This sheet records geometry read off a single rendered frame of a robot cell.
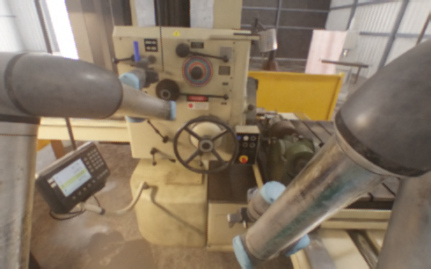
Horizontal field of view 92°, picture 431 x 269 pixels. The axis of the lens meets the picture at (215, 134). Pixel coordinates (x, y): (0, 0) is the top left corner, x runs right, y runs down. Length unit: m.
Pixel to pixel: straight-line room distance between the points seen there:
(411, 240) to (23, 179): 0.67
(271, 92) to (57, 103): 3.68
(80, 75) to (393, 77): 0.46
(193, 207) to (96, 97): 1.54
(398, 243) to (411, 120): 0.27
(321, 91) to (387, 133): 4.00
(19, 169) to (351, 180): 0.54
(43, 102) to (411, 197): 0.61
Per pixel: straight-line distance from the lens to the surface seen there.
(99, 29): 2.13
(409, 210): 0.45
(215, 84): 1.29
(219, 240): 2.21
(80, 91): 0.45
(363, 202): 1.70
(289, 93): 4.04
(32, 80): 0.46
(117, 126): 1.82
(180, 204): 1.88
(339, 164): 0.32
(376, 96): 0.28
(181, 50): 1.21
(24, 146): 0.52
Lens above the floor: 1.90
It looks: 27 degrees down
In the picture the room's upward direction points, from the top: 2 degrees clockwise
